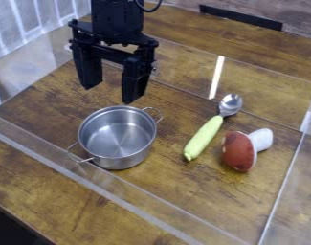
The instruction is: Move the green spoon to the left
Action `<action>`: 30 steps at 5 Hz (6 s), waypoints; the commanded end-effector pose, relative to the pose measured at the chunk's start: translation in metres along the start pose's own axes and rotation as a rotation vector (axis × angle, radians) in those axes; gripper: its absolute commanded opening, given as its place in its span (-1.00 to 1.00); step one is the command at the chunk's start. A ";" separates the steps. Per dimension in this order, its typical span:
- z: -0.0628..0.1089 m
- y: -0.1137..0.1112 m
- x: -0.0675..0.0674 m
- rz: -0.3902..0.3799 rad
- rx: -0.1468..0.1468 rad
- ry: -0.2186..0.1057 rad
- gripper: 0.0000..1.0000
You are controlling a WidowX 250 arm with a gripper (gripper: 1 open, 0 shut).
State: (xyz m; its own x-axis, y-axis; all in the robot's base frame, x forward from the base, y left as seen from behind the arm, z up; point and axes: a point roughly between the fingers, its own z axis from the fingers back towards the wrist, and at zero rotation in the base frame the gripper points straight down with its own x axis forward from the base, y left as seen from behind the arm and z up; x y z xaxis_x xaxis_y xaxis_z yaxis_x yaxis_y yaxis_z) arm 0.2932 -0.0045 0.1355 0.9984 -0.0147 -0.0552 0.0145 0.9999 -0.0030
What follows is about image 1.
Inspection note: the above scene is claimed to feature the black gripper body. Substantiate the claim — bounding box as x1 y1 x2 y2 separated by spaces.
67 0 160 66

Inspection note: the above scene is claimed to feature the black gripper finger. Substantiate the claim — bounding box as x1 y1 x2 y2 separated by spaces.
121 57 152 104
71 43 103 90

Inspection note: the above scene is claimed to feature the green handled metal spoon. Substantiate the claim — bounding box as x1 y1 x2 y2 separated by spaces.
183 94 243 161

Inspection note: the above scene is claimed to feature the small steel pot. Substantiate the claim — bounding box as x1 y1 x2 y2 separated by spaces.
67 105 163 170

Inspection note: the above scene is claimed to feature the plush brown mushroom toy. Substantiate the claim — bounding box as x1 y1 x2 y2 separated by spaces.
221 128 272 172

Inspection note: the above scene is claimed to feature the black bar on table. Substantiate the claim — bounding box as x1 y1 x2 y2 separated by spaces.
199 4 283 31

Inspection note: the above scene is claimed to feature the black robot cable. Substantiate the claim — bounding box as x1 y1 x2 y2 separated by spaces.
133 0 164 13

